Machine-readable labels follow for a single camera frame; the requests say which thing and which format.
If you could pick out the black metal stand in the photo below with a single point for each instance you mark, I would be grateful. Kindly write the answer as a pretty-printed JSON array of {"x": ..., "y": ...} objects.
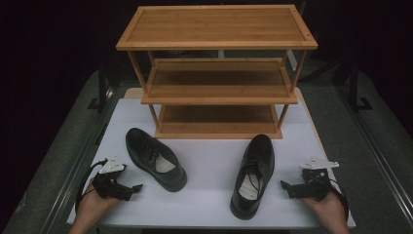
[
  {"x": 102, "y": 87},
  {"x": 354, "y": 87}
]

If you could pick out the white table sheet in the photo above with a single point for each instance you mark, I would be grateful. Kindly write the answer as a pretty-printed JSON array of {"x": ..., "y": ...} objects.
[{"x": 211, "y": 195}]

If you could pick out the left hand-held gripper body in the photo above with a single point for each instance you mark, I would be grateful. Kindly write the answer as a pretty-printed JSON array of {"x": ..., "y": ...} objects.
[{"x": 110, "y": 187}]

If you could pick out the wooden three-tier shoe rack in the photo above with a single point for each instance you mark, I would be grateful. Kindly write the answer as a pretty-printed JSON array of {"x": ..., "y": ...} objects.
[{"x": 217, "y": 27}]

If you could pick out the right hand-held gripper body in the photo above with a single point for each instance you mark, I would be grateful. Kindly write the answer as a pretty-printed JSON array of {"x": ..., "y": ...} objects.
[{"x": 311, "y": 187}]

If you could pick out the black leather dress shoe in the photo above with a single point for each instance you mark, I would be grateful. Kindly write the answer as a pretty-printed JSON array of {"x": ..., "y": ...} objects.
[
  {"x": 146, "y": 152},
  {"x": 258, "y": 156}
]

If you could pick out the person's left hand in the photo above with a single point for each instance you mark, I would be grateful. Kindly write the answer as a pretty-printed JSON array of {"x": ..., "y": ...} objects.
[{"x": 94, "y": 203}]

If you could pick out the person's right hand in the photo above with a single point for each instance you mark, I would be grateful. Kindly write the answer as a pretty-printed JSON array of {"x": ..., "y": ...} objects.
[{"x": 326, "y": 208}]

